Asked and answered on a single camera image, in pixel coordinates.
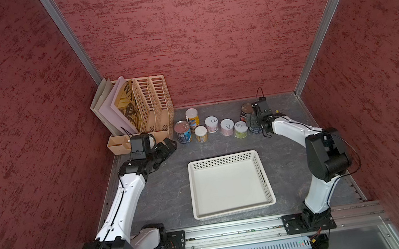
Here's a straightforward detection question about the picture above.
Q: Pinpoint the dark red labelled can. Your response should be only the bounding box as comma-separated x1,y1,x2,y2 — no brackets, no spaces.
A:
240,103,254,125

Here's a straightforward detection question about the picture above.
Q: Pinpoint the yellow labelled tall can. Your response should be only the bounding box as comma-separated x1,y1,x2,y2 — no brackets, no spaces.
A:
186,108,201,130

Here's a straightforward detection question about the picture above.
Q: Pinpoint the white perforated plastic basket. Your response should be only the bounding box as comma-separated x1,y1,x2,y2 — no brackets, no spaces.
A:
188,150,277,221

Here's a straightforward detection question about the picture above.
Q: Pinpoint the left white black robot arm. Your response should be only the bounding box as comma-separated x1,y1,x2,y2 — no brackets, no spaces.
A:
82,134,177,249

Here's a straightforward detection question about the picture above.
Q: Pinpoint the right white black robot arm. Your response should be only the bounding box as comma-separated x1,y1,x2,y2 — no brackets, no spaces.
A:
250,97,352,231

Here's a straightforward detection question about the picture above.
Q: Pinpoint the small green can white lid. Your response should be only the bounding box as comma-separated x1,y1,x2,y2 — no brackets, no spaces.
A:
234,121,249,139

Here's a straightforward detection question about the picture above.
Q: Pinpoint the small pink can middle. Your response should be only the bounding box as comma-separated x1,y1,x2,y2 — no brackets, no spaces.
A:
220,119,234,137

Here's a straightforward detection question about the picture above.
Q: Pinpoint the small pink can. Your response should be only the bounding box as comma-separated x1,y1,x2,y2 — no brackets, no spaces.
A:
220,119,234,137
205,116,219,134

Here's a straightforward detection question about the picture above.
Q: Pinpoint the small yellow can white lid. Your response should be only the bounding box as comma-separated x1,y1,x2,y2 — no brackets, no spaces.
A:
195,125,208,143

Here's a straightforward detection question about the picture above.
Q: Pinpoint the small pink can rear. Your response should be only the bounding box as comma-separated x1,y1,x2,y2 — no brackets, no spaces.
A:
205,116,219,134

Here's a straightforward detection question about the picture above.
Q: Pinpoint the beige plastic file organizer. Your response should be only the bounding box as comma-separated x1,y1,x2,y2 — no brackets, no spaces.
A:
107,75,174,156

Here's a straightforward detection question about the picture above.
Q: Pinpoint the brown patterned magazine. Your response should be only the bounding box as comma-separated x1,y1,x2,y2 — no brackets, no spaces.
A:
113,80,142,133

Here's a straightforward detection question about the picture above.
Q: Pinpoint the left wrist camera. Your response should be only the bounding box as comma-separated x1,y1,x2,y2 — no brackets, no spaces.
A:
130,133,157,160

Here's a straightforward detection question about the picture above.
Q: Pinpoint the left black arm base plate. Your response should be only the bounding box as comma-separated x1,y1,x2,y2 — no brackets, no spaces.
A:
154,230,186,249

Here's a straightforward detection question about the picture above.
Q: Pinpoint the aluminium front rail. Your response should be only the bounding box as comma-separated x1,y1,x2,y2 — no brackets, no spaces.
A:
81,198,391,249

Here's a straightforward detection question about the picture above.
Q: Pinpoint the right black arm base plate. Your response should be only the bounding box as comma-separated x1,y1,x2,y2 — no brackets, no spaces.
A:
281,208,337,235

